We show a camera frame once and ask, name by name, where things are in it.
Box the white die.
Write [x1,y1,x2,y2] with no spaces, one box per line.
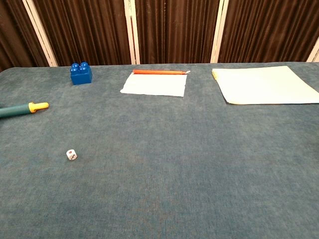
[66,149,78,162]

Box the white paper sheet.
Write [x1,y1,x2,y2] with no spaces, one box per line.
[120,73,188,98]

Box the blue-green tablecloth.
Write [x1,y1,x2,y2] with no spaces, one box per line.
[0,61,319,239]

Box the orange pen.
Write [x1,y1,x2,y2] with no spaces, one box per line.
[133,69,191,76]

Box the blue toy building block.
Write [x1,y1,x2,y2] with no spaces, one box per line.
[70,61,93,86]

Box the dark brown curtain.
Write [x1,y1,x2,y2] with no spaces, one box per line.
[0,0,319,73]

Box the white spiral notepad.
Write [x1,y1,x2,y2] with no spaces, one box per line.
[211,65,319,106]

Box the green yellow-tipped marker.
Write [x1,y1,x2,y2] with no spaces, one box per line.
[0,102,50,119]

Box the white screen frame post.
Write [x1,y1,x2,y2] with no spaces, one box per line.
[306,37,319,63]
[21,0,59,67]
[210,0,229,64]
[124,0,141,65]

